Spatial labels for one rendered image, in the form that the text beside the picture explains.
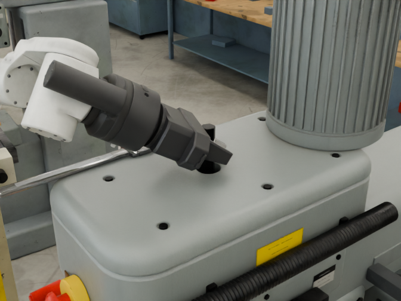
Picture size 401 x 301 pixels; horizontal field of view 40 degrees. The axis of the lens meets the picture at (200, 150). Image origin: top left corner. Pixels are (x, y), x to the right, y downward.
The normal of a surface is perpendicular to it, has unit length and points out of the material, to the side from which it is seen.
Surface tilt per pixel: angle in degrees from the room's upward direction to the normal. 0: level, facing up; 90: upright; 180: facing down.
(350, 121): 90
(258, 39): 90
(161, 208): 0
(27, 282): 0
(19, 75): 82
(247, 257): 90
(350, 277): 90
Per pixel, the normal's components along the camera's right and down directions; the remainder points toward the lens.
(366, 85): 0.38, 0.43
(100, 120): -0.43, 0.17
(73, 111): 0.49, 0.00
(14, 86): 0.80, 0.14
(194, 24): -0.81, 0.27
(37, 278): 0.00, -0.89
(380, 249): 0.59, 0.37
